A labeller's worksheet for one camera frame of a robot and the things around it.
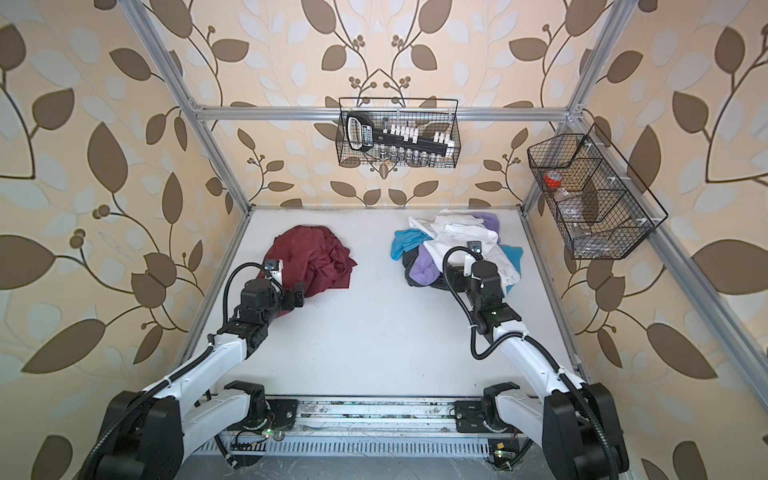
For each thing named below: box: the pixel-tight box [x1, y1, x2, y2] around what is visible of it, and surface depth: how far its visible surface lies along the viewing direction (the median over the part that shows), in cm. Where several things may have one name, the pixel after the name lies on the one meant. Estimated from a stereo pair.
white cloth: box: [408, 210, 520, 292], surface depth 93 cm
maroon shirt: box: [259, 224, 358, 317], surface depth 100 cm
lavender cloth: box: [409, 212, 500, 285], surface depth 93 cm
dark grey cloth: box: [402, 245, 447, 291], surface depth 93 cm
